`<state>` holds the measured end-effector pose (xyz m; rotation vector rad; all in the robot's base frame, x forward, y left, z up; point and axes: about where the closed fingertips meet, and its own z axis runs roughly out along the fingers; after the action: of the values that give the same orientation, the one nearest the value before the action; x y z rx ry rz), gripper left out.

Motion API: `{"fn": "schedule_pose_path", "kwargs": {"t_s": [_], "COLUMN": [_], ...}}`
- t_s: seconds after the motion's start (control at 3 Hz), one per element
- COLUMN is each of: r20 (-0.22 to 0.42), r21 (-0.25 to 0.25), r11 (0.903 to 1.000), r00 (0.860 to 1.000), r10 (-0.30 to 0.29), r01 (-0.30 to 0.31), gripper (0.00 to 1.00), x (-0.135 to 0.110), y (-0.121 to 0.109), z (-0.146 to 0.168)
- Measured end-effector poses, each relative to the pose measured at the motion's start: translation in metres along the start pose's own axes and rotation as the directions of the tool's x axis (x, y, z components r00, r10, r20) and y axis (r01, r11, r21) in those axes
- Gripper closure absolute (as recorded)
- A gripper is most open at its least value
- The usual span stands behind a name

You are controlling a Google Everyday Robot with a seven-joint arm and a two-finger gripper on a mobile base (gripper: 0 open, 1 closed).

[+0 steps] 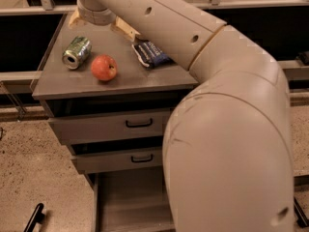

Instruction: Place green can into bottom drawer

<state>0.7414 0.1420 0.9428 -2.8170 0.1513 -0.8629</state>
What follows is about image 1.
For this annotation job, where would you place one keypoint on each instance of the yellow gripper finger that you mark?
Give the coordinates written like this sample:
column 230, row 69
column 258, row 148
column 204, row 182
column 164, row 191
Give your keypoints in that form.
column 122, row 28
column 76, row 20

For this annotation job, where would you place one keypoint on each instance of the green soda can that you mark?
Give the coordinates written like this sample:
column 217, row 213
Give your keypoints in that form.
column 77, row 52

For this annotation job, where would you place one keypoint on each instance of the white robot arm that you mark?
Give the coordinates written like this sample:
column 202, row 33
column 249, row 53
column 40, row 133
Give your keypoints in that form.
column 227, row 149

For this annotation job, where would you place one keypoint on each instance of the grey drawer cabinet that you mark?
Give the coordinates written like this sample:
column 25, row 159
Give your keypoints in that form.
column 82, row 82

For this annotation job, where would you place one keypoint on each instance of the top drawer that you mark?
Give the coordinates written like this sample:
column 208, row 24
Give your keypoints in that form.
column 110, row 126

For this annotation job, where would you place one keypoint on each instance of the drawer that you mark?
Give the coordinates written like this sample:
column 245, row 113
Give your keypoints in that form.
column 118, row 160
column 110, row 126
column 131, row 201

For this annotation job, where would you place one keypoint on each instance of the middle drawer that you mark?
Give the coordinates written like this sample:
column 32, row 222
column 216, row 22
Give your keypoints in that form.
column 118, row 160

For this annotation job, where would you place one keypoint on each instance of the bottom drawer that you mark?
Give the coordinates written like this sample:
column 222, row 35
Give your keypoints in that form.
column 131, row 201

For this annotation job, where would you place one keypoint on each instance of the metal railing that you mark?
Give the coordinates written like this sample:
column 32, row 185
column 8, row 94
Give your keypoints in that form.
column 32, row 34

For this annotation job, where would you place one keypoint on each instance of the blue chip bag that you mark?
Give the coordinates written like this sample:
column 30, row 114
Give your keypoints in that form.
column 149, row 55

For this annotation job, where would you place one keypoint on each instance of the red apple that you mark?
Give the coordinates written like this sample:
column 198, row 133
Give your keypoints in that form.
column 104, row 67

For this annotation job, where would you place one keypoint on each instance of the black left base leg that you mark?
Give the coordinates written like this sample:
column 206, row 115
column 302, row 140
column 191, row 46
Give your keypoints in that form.
column 36, row 217

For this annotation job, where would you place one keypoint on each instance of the black base leg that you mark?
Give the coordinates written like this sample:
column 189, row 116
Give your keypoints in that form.
column 301, row 219
column 36, row 217

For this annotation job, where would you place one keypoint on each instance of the black right base leg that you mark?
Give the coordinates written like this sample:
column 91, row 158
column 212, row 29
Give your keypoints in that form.
column 301, row 219

